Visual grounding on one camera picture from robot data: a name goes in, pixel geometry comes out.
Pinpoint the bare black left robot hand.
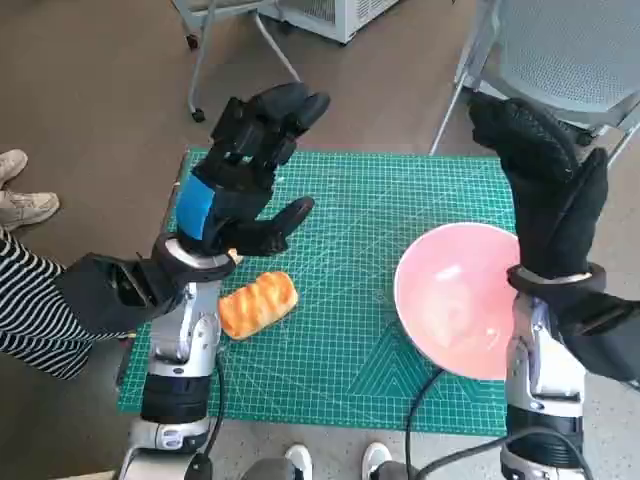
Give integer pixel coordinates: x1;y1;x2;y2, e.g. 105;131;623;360
172;82;332;259

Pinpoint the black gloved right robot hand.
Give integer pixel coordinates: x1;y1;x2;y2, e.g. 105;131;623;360
467;92;610;281

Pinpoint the pink bowl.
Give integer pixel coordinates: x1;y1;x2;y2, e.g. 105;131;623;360
393;222;524;381

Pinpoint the long striped toy bread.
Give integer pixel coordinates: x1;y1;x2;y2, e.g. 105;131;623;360
217;271;300;342

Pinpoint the green cutting mat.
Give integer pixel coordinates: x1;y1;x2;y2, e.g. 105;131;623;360
115;145;519;439

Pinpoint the grey mesh chair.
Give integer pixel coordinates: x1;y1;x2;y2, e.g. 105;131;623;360
429;0;640;166

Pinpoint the white cabinet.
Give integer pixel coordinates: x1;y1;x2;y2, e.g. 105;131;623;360
257;0;401;45

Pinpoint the person's white shoe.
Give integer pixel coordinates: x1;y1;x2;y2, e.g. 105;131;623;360
362;441;394;480
0;190;60;232
0;148;29;187
284;443;314;480

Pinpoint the person's striped leg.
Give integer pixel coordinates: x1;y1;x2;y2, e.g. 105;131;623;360
0;224;139;381

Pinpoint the person's grey leg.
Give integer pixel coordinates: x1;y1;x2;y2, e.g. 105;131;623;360
242;457;301;480
372;460;416;480

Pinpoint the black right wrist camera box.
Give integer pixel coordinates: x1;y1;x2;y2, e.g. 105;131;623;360
552;284;640;391

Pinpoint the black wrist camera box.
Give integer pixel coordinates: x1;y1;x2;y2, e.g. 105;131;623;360
52;253;166;337
552;284;640;391

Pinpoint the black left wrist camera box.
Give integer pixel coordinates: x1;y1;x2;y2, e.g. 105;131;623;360
52;253;166;337

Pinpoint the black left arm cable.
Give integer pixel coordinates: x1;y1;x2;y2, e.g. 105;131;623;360
187;344;226;480

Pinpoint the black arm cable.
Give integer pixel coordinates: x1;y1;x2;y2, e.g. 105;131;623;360
404;369;444;476
417;429;596;480
187;344;226;480

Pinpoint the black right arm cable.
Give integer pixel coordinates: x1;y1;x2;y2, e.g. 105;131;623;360
417;429;596;480
404;369;444;476

